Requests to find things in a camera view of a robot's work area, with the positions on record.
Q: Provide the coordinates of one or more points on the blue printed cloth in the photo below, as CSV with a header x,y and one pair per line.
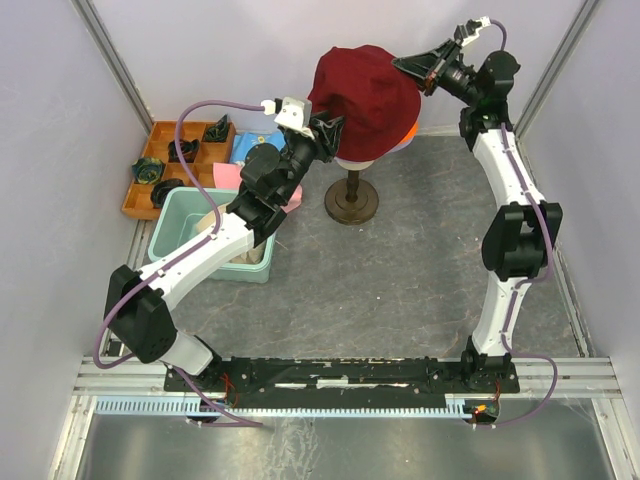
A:
x,y
244,142

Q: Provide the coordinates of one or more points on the cream mannequin head stand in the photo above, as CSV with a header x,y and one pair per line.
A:
x,y
352,200

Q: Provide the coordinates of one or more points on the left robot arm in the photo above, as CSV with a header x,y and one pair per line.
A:
x,y
139,302

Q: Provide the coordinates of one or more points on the dark brown rolled tie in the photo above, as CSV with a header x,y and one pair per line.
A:
x,y
161,190

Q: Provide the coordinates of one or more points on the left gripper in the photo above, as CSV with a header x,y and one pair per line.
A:
x,y
330,130

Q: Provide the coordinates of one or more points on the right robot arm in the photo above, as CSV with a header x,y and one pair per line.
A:
x,y
517,249

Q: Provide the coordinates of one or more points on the right aluminium corner post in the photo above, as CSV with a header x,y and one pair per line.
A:
x,y
560,57

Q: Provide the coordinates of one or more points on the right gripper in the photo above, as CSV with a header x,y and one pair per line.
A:
x,y
431,65

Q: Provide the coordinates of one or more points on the orange bucket hat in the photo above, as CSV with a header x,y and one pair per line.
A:
x,y
410,134

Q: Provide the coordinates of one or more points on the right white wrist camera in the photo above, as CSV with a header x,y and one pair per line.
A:
x,y
466,33

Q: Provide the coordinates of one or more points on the aluminium corner post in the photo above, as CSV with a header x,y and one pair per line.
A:
x,y
560,57
88,13

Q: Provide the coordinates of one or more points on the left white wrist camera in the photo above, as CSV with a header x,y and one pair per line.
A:
x,y
291,114

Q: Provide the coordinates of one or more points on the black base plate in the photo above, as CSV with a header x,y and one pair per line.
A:
x,y
270,383

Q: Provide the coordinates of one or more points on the left aluminium corner post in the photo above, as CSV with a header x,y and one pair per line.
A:
x,y
88,13

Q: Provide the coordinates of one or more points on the light blue cable duct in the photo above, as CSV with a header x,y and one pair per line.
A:
x,y
194,407

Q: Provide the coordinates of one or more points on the dark red hat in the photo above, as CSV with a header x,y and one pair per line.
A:
x,y
380,103

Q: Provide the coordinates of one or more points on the beige bucket hat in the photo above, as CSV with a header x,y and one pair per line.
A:
x,y
251,257

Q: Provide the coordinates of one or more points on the aluminium front rail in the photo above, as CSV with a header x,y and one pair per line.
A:
x,y
577,378

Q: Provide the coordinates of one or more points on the pink bucket hat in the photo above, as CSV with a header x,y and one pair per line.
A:
x,y
226,176

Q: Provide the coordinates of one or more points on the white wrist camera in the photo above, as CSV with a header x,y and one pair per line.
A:
x,y
291,114
466,33

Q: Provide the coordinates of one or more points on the purple bucket hat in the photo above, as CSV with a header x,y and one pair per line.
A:
x,y
400,146

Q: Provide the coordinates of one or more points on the green patterned rolled tie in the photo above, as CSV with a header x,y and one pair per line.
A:
x,y
218,131

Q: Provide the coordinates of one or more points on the yellow blue rolled tie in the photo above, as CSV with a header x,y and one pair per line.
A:
x,y
148,170

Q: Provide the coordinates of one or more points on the wooden compartment tray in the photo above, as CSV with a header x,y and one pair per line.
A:
x,y
137,203

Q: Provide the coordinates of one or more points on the teal plastic basket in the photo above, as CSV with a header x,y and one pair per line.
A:
x,y
183,208

